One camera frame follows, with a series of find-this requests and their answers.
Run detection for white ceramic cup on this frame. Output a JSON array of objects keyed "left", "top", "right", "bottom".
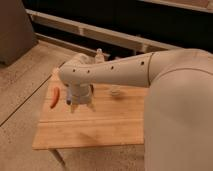
[{"left": 110, "top": 85, "right": 121, "bottom": 97}]

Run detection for clear plastic bottle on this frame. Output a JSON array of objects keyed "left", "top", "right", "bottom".
[{"left": 95, "top": 48, "right": 105, "bottom": 63}]

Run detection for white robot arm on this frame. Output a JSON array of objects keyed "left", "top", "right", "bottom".
[{"left": 59, "top": 49, "right": 213, "bottom": 171}]

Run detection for grey cabinet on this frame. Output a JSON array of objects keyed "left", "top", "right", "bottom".
[{"left": 0, "top": 0, "right": 38, "bottom": 66}]

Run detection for wooden folding table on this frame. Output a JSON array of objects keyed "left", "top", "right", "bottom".
[{"left": 31, "top": 65, "right": 149, "bottom": 168}]

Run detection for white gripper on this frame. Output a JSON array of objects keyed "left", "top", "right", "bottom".
[{"left": 66, "top": 84, "right": 94, "bottom": 105}]

